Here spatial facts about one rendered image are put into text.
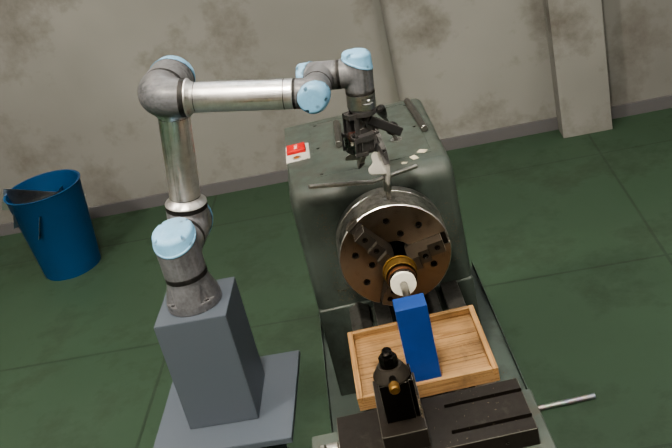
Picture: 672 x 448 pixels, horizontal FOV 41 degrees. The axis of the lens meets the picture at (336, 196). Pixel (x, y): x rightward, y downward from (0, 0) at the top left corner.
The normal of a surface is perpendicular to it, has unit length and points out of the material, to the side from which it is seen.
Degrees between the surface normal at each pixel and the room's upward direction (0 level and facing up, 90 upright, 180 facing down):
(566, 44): 90
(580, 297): 0
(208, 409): 90
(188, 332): 90
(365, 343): 0
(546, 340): 0
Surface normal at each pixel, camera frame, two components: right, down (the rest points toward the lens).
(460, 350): -0.22, -0.88
